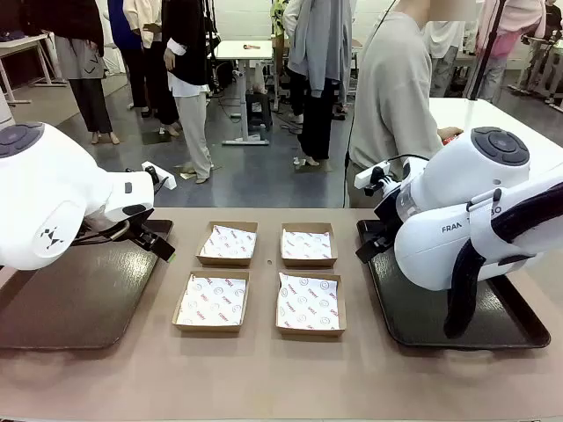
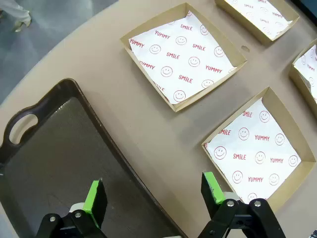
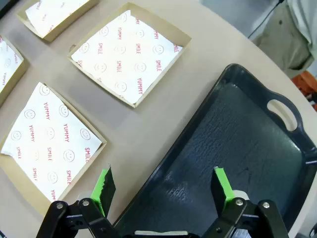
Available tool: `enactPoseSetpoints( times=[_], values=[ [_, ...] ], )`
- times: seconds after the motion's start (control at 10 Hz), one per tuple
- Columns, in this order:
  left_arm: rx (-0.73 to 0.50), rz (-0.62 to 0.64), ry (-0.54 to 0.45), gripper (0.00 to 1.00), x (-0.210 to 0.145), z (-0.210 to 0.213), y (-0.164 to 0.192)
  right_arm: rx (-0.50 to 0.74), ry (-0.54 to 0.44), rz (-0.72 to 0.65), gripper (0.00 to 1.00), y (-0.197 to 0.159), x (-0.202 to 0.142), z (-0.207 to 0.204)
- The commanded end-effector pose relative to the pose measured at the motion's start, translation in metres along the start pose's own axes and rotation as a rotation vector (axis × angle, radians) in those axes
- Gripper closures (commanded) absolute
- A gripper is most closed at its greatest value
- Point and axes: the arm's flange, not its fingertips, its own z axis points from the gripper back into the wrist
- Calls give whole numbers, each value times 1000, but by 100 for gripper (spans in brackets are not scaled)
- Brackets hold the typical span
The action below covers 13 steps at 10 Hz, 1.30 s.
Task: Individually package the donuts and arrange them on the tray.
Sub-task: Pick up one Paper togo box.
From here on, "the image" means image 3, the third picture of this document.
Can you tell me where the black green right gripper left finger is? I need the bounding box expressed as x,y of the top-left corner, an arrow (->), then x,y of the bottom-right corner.
36,163 -> 121,238

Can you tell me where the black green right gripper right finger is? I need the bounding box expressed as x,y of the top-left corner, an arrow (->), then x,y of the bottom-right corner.
202,166 -> 290,238

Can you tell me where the cardboard donut box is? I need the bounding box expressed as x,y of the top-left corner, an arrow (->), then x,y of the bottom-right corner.
16,0 -> 100,43
67,2 -> 193,109
0,36 -> 30,107
0,82 -> 107,216

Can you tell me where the black plastic serving tray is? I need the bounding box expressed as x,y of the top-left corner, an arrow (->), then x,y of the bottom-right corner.
112,63 -> 317,238

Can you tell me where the orange object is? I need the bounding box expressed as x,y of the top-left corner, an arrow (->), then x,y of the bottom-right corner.
291,70 -> 317,100

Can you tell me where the person torso in grey clothes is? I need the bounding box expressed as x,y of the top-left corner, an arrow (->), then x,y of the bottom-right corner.
252,0 -> 317,71

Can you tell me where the thin black cable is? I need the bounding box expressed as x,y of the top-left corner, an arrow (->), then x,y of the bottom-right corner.
247,0 -> 285,39

